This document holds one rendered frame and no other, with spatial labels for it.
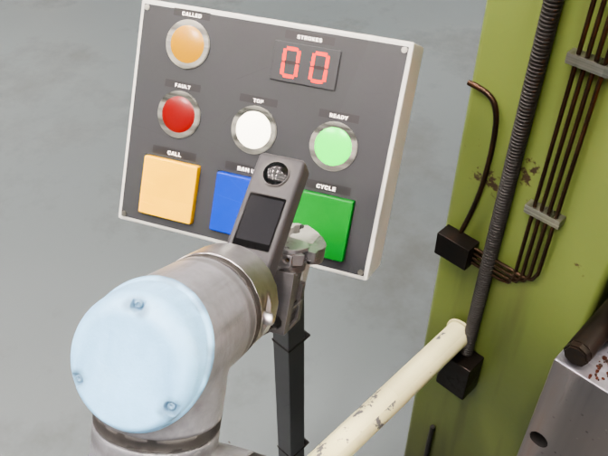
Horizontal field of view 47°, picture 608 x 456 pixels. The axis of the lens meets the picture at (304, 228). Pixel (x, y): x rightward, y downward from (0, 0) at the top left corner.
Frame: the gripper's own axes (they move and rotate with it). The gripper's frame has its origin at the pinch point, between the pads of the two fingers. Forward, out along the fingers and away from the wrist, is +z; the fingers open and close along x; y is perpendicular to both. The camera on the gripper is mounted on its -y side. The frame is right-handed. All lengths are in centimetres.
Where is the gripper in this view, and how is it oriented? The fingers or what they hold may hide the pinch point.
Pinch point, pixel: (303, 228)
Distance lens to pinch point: 77.9
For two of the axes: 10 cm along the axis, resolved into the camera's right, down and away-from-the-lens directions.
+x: 9.4, 2.2, -2.5
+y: -1.7, 9.6, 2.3
